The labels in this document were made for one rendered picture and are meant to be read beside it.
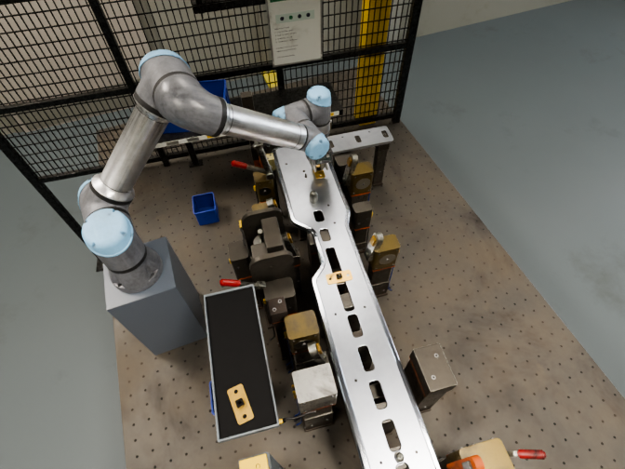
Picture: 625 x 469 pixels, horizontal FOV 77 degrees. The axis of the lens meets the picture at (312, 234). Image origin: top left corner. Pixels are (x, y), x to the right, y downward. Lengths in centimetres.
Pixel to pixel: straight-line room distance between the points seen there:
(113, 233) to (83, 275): 176
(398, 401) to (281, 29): 145
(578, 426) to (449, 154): 214
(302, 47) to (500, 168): 191
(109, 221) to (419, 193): 136
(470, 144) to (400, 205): 159
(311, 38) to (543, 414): 167
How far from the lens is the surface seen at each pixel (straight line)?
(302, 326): 113
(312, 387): 104
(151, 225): 194
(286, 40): 184
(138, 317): 135
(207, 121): 96
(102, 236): 113
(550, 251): 291
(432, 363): 118
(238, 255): 126
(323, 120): 131
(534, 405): 162
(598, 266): 299
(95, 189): 121
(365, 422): 114
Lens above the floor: 212
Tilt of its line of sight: 55 degrees down
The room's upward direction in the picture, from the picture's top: 2 degrees counter-clockwise
